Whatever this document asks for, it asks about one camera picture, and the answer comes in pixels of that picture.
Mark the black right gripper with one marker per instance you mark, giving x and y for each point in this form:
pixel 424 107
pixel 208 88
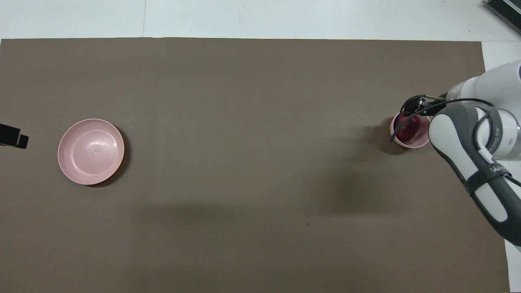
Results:
pixel 425 106

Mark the dark red apple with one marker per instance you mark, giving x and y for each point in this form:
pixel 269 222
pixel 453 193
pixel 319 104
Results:
pixel 409 131

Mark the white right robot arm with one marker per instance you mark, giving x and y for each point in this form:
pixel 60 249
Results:
pixel 500 134

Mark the pink bowl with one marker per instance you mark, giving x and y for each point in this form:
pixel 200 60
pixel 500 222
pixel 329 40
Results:
pixel 421 140

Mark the pink plate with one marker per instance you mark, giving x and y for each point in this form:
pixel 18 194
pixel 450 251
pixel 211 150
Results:
pixel 91 150

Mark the black ridged metal box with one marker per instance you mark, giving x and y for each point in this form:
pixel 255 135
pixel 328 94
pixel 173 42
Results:
pixel 506 10

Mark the brown table mat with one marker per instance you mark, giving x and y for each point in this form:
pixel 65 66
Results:
pixel 244 224

